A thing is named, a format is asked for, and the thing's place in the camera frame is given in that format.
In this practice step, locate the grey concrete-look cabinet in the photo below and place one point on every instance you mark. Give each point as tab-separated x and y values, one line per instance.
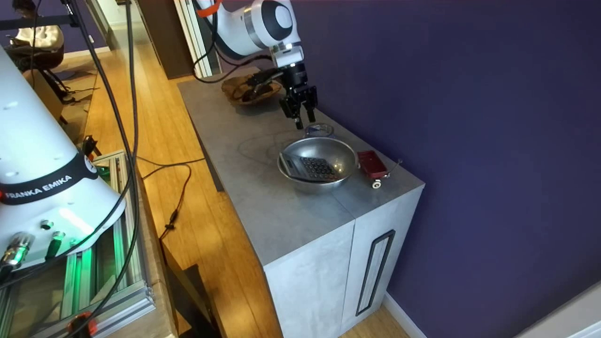
301	225

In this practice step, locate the aluminium robot stand frame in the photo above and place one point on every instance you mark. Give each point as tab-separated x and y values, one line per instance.
94	274

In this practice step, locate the white baseboard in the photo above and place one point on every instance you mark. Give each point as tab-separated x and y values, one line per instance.
404	315

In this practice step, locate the brown plush toy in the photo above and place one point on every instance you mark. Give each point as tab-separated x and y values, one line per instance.
237	90

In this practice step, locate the dark office chair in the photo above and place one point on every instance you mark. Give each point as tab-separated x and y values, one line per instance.
38	47

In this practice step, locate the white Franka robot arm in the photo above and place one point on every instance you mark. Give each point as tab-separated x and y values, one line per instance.
38	137

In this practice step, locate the metal slotted spatula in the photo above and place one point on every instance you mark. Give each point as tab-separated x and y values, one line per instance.
312	167

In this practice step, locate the dark box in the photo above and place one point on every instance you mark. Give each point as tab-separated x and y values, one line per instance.
190	300

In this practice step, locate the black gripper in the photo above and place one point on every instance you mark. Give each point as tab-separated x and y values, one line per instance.
297	85

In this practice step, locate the white door frame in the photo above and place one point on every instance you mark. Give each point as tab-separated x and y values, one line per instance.
194	34

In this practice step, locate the small red object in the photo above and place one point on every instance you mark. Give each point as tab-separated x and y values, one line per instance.
370	161

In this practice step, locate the metal bowl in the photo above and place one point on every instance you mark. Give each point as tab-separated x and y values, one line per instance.
338	156

